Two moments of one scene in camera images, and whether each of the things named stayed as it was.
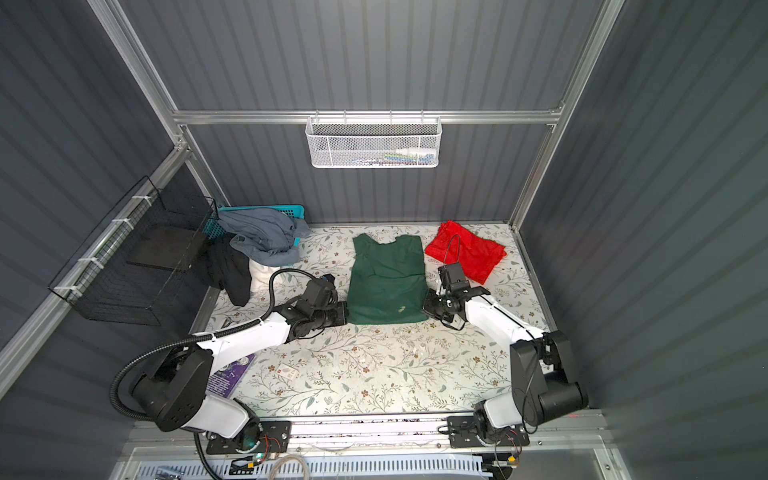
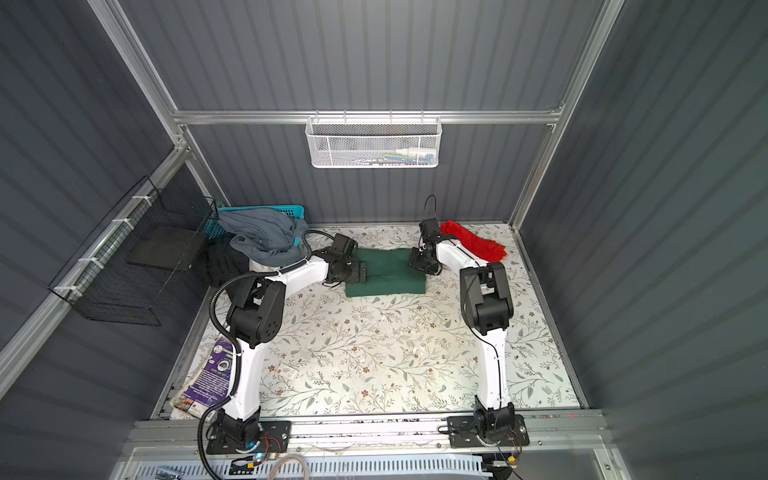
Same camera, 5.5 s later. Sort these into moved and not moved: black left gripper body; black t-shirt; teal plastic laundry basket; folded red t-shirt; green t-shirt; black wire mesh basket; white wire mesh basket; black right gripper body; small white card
Moved: green t-shirt; black left gripper body; black right gripper body
Not moved: black wire mesh basket; white wire mesh basket; folded red t-shirt; teal plastic laundry basket; small white card; black t-shirt
